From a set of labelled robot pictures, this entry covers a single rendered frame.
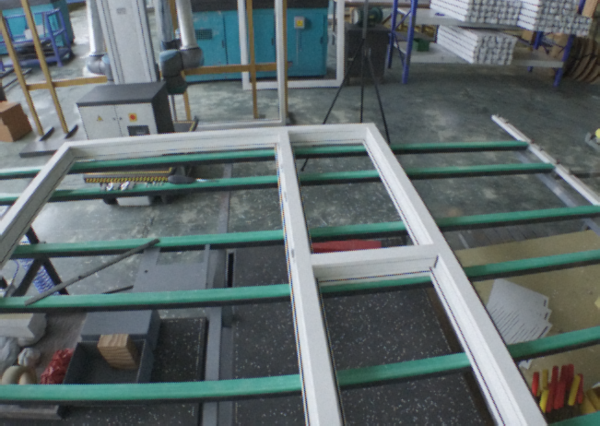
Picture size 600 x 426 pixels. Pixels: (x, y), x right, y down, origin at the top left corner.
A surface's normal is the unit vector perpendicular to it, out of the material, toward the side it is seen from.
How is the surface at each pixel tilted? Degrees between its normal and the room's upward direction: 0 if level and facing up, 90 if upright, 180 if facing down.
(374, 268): 90
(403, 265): 90
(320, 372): 0
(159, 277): 0
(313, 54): 90
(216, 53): 90
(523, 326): 0
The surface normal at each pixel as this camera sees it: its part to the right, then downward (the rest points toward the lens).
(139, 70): 0.02, 0.59
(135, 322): 0.00, -0.81
